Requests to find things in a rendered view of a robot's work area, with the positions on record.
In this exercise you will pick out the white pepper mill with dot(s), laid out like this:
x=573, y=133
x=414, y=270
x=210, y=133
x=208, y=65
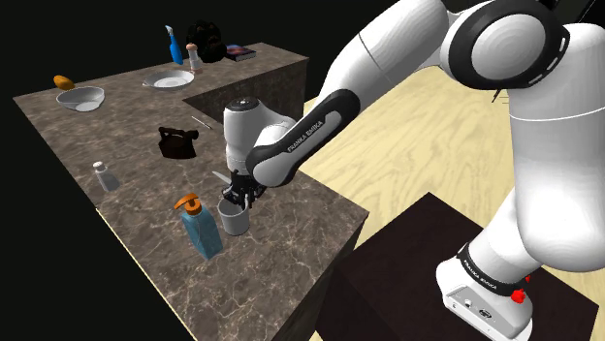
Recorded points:
x=194, y=59

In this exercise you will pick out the black furry toy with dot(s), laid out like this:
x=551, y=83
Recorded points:
x=205, y=41

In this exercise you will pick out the thin silver utensil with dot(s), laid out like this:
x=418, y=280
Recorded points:
x=202, y=122

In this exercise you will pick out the blue spray bottle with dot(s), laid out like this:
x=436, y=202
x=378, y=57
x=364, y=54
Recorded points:
x=175, y=48

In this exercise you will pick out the dark robot stand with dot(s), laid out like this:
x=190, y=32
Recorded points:
x=401, y=274

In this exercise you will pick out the grey cup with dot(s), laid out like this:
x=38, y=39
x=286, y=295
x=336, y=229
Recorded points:
x=234, y=218

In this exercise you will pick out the blue soap dispenser orange pump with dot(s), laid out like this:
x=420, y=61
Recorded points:
x=203, y=234

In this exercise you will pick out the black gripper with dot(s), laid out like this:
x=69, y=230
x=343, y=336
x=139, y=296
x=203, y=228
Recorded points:
x=243, y=184

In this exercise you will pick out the dark brown kettle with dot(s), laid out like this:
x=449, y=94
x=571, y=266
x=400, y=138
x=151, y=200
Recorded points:
x=176, y=144

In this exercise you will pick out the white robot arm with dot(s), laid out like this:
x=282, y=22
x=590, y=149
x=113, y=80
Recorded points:
x=557, y=189

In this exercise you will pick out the orange bread loaf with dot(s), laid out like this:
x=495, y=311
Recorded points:
x=63, y=82

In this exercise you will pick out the white plate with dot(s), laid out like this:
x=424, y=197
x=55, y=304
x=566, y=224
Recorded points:
x=169, y=79

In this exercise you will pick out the white bowl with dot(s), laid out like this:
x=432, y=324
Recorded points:
x=81, y=99

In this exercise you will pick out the glass salt shaker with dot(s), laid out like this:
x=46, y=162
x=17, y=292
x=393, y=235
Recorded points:
x=107, y=179

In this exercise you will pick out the dark book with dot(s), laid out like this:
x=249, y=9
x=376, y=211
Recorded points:
x=240, y=52

